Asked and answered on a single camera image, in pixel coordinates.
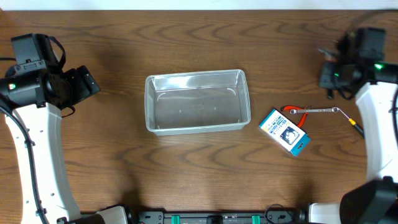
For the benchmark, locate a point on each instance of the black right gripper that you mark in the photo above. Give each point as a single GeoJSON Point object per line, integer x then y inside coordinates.
{"type": "Point", "coordinates": [323, 83]}

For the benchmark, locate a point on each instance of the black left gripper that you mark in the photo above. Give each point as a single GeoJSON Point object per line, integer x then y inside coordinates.
{"type": "Point", "coordinates": [84, 82]}

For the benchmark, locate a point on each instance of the clear plastic container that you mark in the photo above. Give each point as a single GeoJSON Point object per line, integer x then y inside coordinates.
{"type": "Point", "coordinates": [197, 102]}

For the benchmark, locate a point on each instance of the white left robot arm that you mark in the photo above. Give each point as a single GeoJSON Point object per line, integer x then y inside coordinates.
{"type": "Point", "coordinates": [36, 132]}

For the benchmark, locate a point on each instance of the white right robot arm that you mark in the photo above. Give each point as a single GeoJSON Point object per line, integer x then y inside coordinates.
{"type": "Point", "coordinates": [376, 200]}

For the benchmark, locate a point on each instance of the yellow black screwdriver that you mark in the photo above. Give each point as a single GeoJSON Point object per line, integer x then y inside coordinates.
{"type": "Point", "coordinates": [354, 124]}

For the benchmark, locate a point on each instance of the white blue product box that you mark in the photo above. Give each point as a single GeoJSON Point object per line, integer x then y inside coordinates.
{"type": "Point", "coordinates": [284, 132]}

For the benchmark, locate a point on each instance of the silver ring wrench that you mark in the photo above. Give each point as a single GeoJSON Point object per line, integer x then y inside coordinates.
{"type": "Point", "coordinates": [319, 110]}

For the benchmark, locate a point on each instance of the red handled pliers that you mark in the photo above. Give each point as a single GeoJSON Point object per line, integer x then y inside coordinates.
{"type": "Point", "coordinates": [293, 109]}

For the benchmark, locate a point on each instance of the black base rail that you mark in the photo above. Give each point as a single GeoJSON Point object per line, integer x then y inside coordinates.
{"type": "Point", "coordinates": [274, 213]}

